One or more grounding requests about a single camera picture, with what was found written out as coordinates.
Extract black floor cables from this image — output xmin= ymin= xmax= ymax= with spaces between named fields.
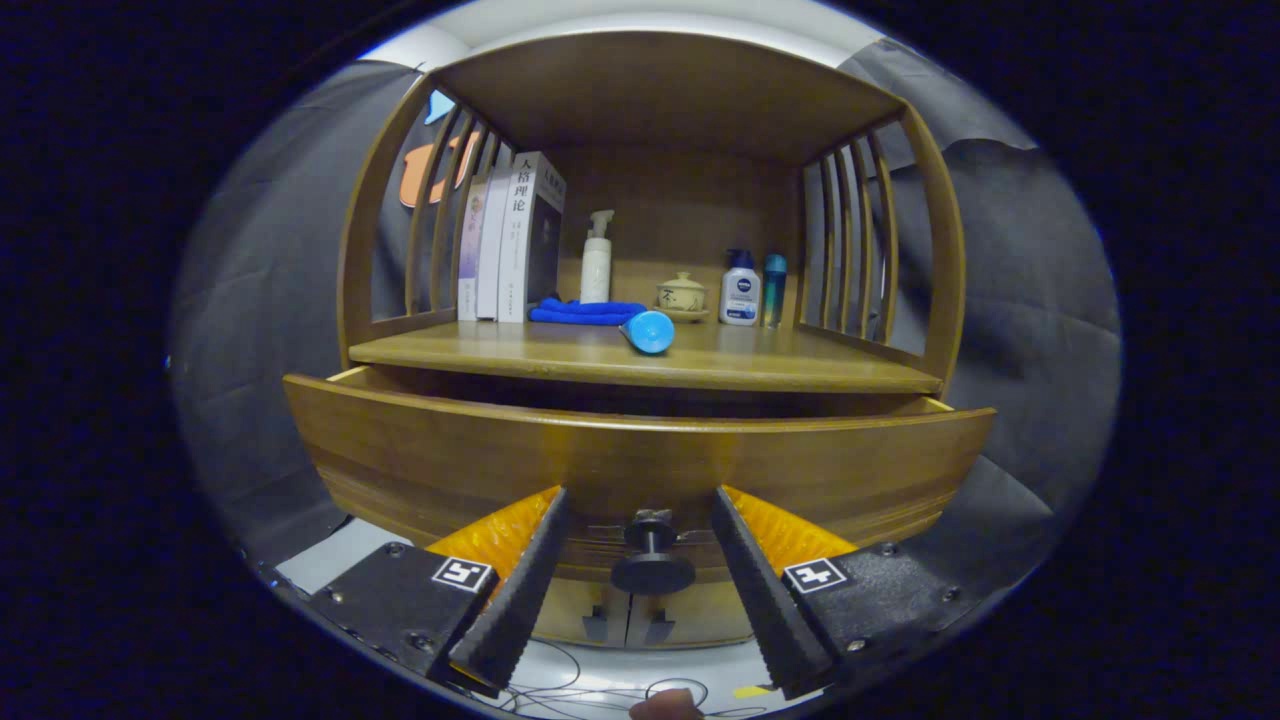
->
xmin=480 ymin=640 xmax=761 ymax=720

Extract black drawer knob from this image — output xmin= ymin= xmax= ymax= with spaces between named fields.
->
xmin=611 ymin=508 xmax=697 ymax=597

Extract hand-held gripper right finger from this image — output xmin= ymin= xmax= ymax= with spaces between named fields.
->
xmin=711 ymin=485 xmax=991 ymax=701

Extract wooden cabinet door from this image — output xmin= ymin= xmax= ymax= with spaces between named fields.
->
xmin=540 ymin=578 xmax=633 ymax=649
xmin=628 ymin=578 xmax=756 ymax=649

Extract wooden drawer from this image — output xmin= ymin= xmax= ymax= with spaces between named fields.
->
xmin=283 ymin=365 xmax=998 ymax=589

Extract wooden cabinet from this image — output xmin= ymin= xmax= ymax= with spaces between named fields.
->
xmin=335 ymin=30 xmax=969 ymax=651

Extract white book with dark cover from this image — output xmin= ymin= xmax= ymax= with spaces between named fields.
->
xmin=497 ymin=151 xmax=568 ymax=323

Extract blue white cosmetic tube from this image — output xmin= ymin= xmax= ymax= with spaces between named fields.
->
xmin=619 ymin=310 xmax=676 ymax=355

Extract white lotion bottle blue cap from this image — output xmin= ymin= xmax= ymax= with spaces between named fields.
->
xmin=719 ymin=248 xmax=762 ymax=327

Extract beige lidded teacup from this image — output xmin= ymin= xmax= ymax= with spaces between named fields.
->
xmin=655 ymin=271 xmax=711 ymax=323

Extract slim teal bottle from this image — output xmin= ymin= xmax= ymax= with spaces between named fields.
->
xmin=763 ymin=252 xmax=789 ymax=331

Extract white pump bottle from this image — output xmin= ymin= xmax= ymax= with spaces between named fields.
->
xmin=579 ymin=209 xmax=616 ymax=305

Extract blue folded cloth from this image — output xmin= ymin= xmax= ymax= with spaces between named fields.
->
xmin=529 ymin=297 xmax=649 ymax=326

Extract thin white book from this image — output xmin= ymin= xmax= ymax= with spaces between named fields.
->
xmin=476 ymin=170 xmax=513 ymax=321

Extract wooden countertop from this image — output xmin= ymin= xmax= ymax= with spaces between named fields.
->
xmin=348 ymin=318 xmax=944 ymax=395

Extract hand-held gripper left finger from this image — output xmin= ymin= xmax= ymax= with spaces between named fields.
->
xmin=308 ymin=486 xmax=573 ymax=699

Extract pale purple book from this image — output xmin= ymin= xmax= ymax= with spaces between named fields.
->
xmin=457 ymin=178 xmax=489 ymax=322

